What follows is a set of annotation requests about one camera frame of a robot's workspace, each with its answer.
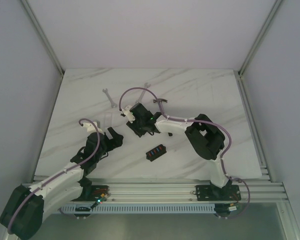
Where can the right silver wrench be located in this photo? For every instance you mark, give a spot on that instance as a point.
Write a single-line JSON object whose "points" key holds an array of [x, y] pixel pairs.
{"points": [[146, 86]]}

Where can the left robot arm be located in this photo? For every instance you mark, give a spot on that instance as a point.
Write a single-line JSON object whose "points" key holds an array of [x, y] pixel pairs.
{"points": [[29, 206]]}

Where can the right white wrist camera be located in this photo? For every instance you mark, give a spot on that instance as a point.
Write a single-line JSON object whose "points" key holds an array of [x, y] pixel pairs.
{"points": [[126, 112]]}

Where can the aluminium frame post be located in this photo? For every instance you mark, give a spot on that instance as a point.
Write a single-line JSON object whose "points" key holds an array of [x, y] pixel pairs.
{"points": [[261, 36], [42, 36]]}

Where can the silver wrench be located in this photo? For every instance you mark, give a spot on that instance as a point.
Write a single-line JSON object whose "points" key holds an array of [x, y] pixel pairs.
{"points": [[146, 86], [112, 103]]}

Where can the left aluminium frame post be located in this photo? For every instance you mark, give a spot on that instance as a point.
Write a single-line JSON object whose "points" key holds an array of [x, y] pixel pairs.
{"points": [[42, 36]]}

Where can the grey slotted cable duct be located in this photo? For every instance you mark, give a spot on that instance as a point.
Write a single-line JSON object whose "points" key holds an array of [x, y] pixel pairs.
{"points": [[140, 208]]}

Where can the clear fuse box lid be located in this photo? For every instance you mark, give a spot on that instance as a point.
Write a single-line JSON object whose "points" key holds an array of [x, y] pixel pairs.
{"points": [[108, 119]]}

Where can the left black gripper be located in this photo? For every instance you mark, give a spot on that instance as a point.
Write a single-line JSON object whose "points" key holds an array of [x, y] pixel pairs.
{"points": [[111, 139]]}

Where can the right aluminium frame post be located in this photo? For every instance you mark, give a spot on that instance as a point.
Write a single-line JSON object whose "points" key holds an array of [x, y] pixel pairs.
{"points": [[261, 36]]}

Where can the black handled claw hammer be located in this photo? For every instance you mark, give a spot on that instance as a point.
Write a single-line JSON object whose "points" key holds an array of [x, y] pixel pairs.
{"points": [[160, 100]]}

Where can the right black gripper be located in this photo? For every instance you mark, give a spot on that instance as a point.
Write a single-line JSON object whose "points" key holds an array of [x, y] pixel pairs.
{"points": [[132, 126]]}

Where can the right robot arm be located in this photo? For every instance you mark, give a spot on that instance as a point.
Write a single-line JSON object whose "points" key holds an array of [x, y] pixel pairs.
{"points": [[204, 136]]}

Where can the black fuse box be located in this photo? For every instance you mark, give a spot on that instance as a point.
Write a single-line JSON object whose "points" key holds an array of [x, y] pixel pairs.
{"points": [[156, 152]]}

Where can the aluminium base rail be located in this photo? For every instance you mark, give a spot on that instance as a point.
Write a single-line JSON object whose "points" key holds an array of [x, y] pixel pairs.
{"points": [[182, 190]]}

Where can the left silver wrench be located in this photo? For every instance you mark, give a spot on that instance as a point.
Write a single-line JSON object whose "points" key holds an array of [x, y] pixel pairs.
{"points": [[112, 103]]}

